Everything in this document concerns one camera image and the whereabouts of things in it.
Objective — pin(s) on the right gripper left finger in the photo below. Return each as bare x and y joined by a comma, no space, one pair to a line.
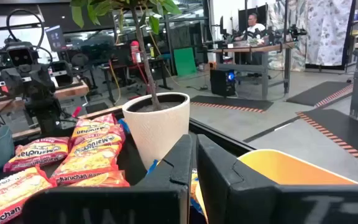
166,202

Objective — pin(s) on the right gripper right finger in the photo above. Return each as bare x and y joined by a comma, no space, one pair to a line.
259,202

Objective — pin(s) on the orange Maruchan ramen packet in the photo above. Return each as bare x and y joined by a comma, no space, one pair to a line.
104,180
89,158
5,196

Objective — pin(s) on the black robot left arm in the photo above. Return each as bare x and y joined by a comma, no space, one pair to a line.
43,115

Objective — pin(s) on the background wooden robot table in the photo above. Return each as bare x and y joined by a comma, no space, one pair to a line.
67,90

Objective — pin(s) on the tilted dark monitor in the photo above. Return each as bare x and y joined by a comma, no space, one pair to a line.
55,38

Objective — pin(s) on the potted plant in white pot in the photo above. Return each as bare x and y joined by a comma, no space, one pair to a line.
157,130

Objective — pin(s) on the black floor mat striped edge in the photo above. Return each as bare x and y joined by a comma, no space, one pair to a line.
353,133
319,91
228,102

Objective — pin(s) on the red bottle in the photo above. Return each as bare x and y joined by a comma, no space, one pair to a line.
135,51

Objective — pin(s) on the computer tower with blue light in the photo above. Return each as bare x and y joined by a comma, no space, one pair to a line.
222,82

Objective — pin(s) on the dark background desk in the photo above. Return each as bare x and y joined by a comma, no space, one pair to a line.
154,62

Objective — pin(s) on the green board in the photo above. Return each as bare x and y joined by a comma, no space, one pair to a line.
185,62

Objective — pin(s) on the background wooden desk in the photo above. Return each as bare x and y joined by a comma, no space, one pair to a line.
250,48

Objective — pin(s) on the person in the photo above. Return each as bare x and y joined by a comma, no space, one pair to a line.
255,26

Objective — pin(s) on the floral patterned curtain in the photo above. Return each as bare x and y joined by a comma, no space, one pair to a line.
325,31

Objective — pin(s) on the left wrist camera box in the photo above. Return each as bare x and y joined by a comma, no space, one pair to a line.
22,56

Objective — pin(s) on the black metal rig frame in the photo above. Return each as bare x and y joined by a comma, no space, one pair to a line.
222,137

